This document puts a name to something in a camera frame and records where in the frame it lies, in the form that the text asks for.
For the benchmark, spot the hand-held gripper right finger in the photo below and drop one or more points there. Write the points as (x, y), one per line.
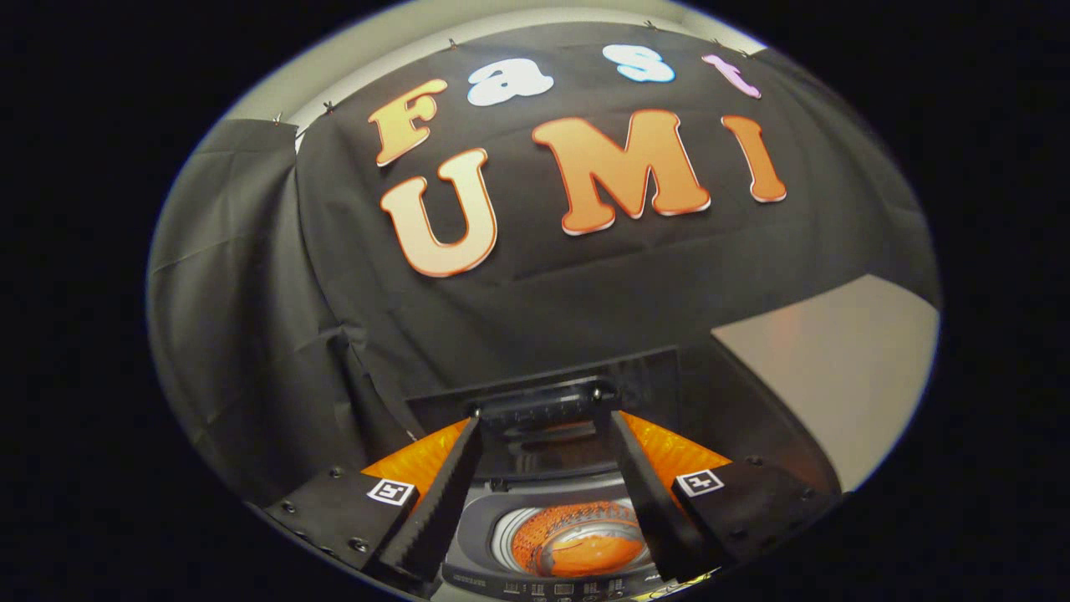
(652, 510)

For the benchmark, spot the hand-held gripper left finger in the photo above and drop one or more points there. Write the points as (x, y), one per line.
(439, 510)

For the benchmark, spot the dark grey washing machine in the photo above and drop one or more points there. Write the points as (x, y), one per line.
(481, 543)

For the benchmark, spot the yellow polo shirt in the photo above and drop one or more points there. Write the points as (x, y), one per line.
(585, 548)

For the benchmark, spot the black backdrop cloth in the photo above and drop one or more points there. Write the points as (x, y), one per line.
(535, 301)

